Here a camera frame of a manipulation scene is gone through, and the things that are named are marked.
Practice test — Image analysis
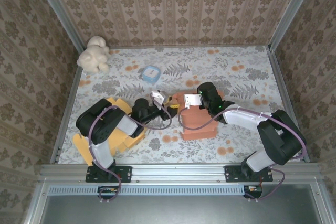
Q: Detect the salmon pink paper box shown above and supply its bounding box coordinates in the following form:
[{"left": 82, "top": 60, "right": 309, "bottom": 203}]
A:
[{"left": 172, "top": 87, "right": 224, "bottom": 141}]

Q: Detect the grey metal sheet panel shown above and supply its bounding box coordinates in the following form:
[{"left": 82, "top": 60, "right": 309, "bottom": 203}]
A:
[{"left": 39, "top": 195, "right": 323, "bottom": 224}]

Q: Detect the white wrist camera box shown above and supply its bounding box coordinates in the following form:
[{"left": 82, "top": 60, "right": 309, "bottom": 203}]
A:
[
  {"left": 183, "top": 93, "right": 203, "bottom": 109},
  {"left": 151, "top": 90, "right": 167, "bottom": 105}
]

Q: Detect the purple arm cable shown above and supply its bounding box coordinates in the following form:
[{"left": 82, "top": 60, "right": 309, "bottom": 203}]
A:
[
  {"left": 88, "top": 95, "right": 174, "bottom": 204},
  {"left": 177, "top": 105, "right": 307, "bottom": 204}
]

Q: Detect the white plush toy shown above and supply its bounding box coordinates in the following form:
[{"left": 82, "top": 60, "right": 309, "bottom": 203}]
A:
[{"left": 76, "top": 36, "right": 111, "bottom": 73}]

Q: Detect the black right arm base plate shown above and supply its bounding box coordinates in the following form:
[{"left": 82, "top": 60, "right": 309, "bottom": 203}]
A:
[{"left": 225, "top": 165, "right": 274, "bottom": 183}]

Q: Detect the aluminium corner post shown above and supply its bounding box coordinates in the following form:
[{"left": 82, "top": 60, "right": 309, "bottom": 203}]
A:
[
  {"left": 30, "top": 0, "right": 86, "bottom": 53},
  {"left": 267, "top": 0, "right": 320, "bottom": 51}
]

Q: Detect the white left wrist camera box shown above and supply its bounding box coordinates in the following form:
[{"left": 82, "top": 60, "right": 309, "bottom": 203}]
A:
[{"left": 151, "top": 90, "right": 167, "bottom": 105}]

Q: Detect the aluminium lower frame bar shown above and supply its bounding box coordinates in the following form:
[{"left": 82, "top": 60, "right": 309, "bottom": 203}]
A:
[
  {"left": 23, "top": 182, "right": 50, "bottom": 224},
  {"left": 311, "top": 183, "right": 336, "bottom": 224}
]

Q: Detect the aluminium table side rail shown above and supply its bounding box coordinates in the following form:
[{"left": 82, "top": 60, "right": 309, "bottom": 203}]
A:
[
  {"left": 49, "top": 65, "right": 85, "bottom": 164},
  {"left": 266, "top": 47, "right": 311, "bottom": 163}
]

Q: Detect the yellow paper box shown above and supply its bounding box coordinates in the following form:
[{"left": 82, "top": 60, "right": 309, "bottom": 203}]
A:
[{"left": 72, "top": 97, "right": 146, "bottom": 164}]

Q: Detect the small black controller board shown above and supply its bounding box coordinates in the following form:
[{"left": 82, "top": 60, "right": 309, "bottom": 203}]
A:
[
  {"left": 97, "top": 186, "right": 119, "bottom": 200},
  {"left": 243, "top": 185, "right": 263, "bottom": 199}
]

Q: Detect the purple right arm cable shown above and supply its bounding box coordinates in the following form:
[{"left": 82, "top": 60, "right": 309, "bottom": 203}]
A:
[{"left": 177, "top": 105, "right": 307, "bottom": 204}]

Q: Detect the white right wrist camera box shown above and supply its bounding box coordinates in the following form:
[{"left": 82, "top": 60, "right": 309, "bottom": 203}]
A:
[{"left": 183, "top": 93, "right": 203, "bottom": 109}]

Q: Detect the light blue alarm clock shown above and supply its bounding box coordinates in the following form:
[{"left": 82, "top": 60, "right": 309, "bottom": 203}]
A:
[{"left": 141, "top": 65, "right": 161, "bottom": 85}]

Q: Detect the grey slotted cable duct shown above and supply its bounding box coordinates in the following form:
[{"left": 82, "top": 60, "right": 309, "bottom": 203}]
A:
[{"left": 48, "top": 185, "right": 246, "bottom": 196}]

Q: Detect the aluminium front rail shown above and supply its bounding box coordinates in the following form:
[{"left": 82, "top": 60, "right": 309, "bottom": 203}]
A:
[{"left": 39, "top": 163, "right": 322, "bottom": 183}]

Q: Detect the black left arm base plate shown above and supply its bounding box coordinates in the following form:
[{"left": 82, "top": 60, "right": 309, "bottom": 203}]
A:
[{"left": 86, "top": 165, "right": 132, "bottom": 183}]

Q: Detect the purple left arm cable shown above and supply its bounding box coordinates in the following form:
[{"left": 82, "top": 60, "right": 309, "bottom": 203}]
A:
[{"left": 88, "top": 95, "right": 174, "bottom": 204}]

